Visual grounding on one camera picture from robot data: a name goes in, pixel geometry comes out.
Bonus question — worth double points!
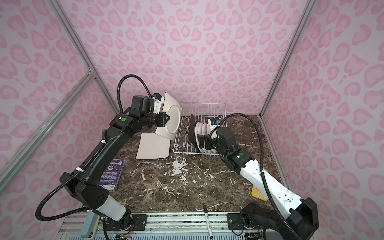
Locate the square white plate round well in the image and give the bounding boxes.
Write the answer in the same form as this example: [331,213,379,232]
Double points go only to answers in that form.
[155,93,181,141]

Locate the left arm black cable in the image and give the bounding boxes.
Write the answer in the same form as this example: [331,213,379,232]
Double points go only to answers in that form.
[35,74,152,222]

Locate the yellow calculator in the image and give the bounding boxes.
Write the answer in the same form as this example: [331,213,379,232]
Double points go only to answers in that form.
[252,185,268,202]

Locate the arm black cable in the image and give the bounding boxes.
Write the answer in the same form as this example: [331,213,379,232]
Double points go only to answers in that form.
[209,113,301,240]
[35,74,152,222]

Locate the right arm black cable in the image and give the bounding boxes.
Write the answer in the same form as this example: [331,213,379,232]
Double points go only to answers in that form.
[209,113,301,240]

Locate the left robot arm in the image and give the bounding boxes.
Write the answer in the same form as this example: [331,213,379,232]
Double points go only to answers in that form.
[60,93,181,231]

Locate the grey box on rail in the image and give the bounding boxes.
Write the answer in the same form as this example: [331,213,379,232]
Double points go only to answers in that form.
[79,211,100,240]

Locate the dark brown square plate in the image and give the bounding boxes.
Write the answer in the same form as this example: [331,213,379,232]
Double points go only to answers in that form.
[188,114,200,153]

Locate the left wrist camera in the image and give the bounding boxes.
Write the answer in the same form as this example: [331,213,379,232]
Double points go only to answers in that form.
[152,93,165,115]

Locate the white wire dish rack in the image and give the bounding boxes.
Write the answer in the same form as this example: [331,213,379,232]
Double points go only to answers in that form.
[173,103,227,155]

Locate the purple book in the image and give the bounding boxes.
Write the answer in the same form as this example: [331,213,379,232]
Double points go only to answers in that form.
[98,159,125,192]

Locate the black marker pen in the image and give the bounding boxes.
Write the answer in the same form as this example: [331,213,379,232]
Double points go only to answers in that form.
[203,205,214,240]

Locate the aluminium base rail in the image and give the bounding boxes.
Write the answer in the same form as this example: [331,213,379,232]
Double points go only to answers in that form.
[54,212,282,240]

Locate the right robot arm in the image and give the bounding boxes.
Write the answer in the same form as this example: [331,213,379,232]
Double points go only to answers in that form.
[194,123,319,240]

